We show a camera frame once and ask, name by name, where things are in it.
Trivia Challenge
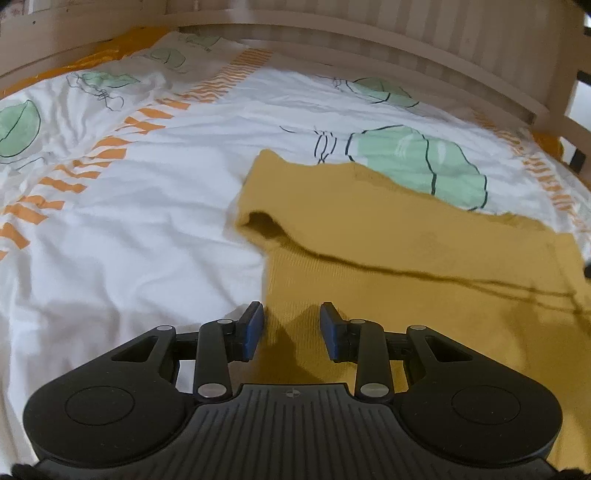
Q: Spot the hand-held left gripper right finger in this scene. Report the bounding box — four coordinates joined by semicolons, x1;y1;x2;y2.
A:
320;301;476;401

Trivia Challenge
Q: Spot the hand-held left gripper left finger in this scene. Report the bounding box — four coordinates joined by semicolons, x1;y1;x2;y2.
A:
111;301;265;401

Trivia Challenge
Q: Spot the mustard yellow knit garment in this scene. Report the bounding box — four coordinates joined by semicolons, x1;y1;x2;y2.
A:
235;148;591;469

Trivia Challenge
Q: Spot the white leaf-print duvet cover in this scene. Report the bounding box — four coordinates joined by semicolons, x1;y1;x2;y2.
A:
0;31;591;467

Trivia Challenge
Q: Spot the light wooden bed frame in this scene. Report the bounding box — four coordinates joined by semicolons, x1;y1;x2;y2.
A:
0;0;591;176

